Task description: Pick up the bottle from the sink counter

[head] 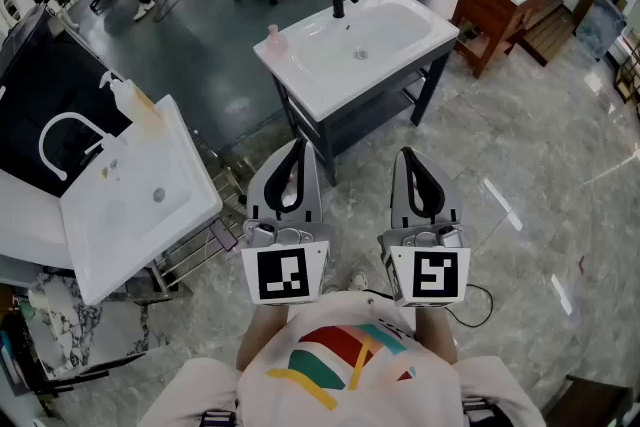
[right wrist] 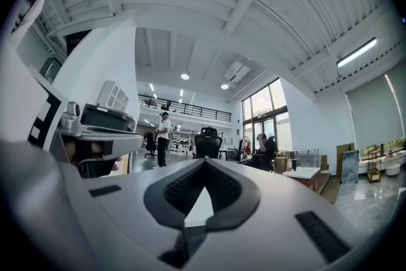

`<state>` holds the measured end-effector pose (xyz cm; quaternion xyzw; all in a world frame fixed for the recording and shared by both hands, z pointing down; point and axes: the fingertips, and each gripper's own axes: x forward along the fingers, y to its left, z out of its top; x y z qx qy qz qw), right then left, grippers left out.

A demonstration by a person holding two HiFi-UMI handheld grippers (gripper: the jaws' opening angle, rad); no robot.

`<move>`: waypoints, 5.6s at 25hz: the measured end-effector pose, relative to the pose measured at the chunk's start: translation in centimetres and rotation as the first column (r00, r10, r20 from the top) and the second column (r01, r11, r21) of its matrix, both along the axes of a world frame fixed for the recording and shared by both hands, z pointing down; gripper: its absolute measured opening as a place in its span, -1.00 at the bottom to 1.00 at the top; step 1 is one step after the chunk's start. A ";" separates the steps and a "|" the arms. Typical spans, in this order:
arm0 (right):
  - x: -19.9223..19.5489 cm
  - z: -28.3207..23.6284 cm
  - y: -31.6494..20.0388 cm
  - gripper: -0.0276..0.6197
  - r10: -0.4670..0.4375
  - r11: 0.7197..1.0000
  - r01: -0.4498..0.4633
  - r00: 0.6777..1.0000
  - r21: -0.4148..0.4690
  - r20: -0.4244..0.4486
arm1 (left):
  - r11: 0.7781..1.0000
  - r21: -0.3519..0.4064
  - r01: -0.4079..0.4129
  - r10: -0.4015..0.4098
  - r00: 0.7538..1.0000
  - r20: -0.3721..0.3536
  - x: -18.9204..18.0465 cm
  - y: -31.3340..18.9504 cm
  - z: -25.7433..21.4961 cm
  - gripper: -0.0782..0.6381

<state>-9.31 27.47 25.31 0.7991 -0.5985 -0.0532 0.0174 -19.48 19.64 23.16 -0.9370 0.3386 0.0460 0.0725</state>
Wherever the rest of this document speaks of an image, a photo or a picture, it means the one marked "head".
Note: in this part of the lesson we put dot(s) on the brown wooden vanity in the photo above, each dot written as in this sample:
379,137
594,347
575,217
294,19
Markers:
485,22

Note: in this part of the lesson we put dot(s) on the black cabinet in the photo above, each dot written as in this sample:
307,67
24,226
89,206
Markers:
45,85

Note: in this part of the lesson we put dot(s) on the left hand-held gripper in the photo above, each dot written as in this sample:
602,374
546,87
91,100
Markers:
280,272

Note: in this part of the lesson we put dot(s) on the yellow soap dispenser bottle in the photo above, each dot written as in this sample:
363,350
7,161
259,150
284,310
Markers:
135,102

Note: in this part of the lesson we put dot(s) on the wooden step platform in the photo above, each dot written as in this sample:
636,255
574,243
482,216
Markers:
547,32

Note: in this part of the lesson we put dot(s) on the dark grey vanity frame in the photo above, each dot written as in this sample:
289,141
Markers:
370,115

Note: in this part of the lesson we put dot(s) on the person's left forearm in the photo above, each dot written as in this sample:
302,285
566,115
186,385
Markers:
262,332

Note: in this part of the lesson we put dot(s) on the white rectangular sink basin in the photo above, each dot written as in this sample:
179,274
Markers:
320,80

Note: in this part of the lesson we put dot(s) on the person's white shoe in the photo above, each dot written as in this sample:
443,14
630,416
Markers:
358,281

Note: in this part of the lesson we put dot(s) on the white square sink basin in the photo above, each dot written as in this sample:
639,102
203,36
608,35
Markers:
130,220

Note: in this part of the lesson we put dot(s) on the person's right forearm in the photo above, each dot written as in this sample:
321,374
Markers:
435,332

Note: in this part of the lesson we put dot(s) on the blue marble picture panel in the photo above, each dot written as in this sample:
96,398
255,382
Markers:
600,27

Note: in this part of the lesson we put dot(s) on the white curved faucet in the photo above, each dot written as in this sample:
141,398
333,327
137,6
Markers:
52,135

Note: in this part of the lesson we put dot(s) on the purple phone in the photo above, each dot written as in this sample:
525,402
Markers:
223,235

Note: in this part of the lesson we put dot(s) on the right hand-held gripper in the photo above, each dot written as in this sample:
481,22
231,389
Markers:
430,272

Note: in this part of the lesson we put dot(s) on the dark wooden stool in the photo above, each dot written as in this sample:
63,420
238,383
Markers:
590,402

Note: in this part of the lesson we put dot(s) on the white t-shirt with colour print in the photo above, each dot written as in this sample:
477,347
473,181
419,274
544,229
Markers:
350,365

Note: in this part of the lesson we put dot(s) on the pink soap bottle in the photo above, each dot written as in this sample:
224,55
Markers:
276,44

